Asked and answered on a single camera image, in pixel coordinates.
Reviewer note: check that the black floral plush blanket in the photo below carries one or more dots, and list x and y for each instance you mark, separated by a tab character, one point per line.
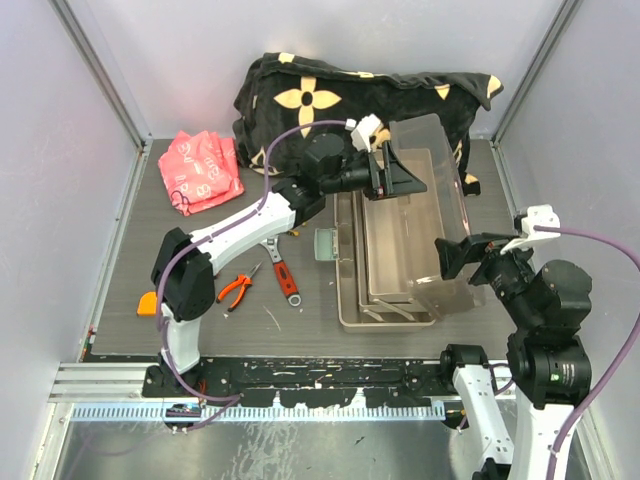
286	99

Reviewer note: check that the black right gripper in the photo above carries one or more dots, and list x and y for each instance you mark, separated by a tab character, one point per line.
452	255

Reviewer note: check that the orange handled needle-nose pliers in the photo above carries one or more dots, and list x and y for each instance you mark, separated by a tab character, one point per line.
242	283

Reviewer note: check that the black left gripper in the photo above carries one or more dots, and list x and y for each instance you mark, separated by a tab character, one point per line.
401	180

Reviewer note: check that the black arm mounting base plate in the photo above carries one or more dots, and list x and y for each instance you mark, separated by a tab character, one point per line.
324	382

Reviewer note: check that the red handled adjustable wrench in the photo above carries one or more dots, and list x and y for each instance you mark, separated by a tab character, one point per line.
283	275

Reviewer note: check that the pink printed plastic bag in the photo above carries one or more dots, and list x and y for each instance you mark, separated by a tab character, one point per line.
200	172

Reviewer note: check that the aluminium frame rail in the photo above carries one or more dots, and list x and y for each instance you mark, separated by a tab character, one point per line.
115	392

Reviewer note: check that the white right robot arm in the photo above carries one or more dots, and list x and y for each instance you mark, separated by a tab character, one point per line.
549	367

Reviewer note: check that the beige plastic tool box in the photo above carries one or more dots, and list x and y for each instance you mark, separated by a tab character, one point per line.
387	266

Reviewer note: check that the orange tape measure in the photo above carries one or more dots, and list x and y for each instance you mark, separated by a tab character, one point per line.
147	305

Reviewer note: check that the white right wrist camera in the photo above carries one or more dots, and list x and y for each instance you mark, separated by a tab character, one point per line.
537	225

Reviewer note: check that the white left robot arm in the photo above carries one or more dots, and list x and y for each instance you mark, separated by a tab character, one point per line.
187	263

